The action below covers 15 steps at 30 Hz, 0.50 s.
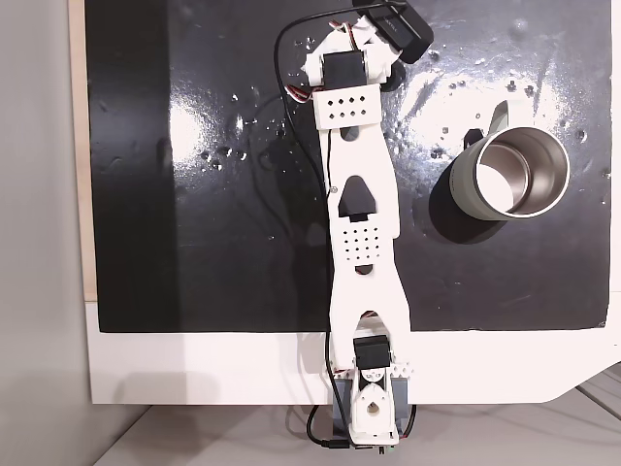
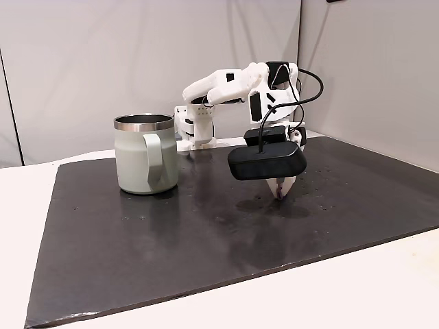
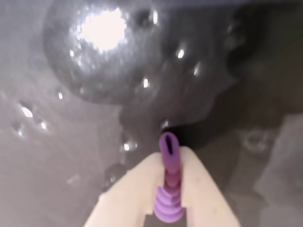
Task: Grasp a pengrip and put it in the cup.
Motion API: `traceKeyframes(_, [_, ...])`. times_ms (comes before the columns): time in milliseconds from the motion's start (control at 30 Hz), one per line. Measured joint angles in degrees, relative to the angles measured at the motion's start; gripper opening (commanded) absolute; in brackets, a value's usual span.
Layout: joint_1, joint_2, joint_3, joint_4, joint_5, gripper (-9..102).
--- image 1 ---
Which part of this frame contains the black oval camera box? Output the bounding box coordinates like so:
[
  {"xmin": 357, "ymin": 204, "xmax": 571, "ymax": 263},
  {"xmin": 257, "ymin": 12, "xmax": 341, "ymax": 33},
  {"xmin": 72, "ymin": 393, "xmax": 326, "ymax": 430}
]
[{"xmin": 351, "ymin": 0, "xmax": 436, "ymax": 65}]

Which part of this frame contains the black glossy table mat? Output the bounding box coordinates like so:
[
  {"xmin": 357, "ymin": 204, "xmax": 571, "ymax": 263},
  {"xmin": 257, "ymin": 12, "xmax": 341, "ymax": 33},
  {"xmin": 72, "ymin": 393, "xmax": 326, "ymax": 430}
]
[{"xmin": 84, "ymin": 0, "xmax": 612, "ymax": 335}]

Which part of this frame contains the grey steel mug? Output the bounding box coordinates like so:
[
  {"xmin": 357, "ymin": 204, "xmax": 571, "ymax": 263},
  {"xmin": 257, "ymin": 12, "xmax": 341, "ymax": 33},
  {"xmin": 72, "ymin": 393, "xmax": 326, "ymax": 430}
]
[{"xmin": 448, "ymin": 99, "xmax": 572, "ymax": 220}]

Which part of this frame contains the black base power cable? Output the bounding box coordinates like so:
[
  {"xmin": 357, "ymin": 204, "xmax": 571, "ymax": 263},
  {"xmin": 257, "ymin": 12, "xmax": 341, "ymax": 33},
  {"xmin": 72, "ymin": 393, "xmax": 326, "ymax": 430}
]
[{"xmin": 306, "ymin": 404, "xmax": 419, "ymax": 450}]

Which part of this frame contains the light wooden board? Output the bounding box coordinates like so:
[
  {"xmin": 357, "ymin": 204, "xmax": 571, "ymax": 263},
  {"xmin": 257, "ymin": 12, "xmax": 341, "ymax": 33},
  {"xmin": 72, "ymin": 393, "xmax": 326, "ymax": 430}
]
[{"xmin": 67, "ymin": 0, "xmax": 100, "ymax": 303}]

